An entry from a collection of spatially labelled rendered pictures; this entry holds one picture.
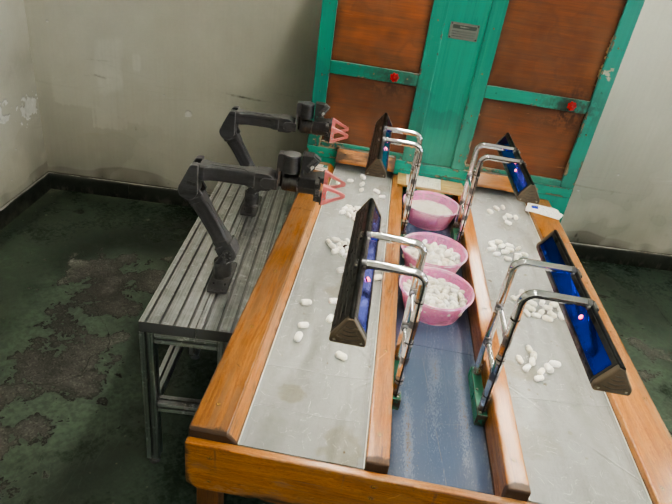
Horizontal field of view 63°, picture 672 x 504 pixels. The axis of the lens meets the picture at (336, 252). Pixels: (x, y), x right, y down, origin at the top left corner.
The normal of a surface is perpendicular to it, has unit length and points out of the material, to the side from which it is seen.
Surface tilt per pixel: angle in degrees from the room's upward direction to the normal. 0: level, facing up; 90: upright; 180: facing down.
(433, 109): 90
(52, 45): 90
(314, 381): 0
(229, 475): 90
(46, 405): 0
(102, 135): 90
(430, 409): 0
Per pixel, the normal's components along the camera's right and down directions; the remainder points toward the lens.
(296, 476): -0.12, 0.49
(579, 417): 0.13, -0.85
